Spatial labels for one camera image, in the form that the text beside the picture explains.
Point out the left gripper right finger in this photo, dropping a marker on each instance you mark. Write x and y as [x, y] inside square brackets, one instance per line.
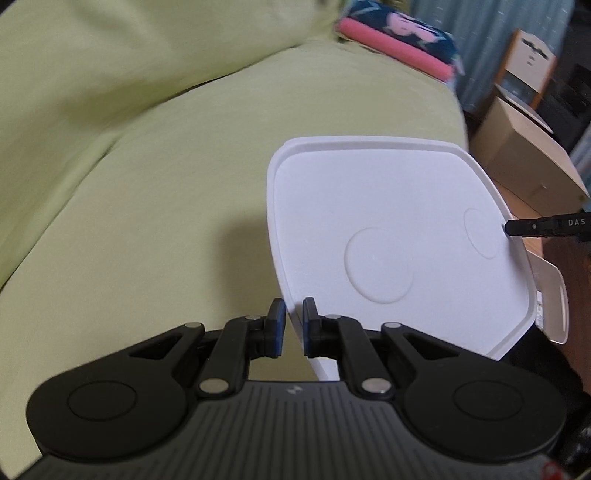
[463, 404]

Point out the blue grey curtain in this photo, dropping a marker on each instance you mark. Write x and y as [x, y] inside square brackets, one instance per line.
[482, 31]

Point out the pink cushion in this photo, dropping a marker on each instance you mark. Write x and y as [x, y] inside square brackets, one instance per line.
[394, 48]

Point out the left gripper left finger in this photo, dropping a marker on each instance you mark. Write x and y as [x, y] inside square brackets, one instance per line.
[131, 401]

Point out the white plastic bin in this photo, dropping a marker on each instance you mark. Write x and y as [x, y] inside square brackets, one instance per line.
[552, 315]

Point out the beige cabinet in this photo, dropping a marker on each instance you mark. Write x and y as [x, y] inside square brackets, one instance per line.
[523, 158]

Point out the white plastic lid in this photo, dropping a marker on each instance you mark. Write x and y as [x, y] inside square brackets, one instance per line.
[392, 229]

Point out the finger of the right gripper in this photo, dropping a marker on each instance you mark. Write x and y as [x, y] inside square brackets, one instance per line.
[577, 225]

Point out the green sofa cover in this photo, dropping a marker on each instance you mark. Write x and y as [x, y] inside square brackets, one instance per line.
[135, 139]

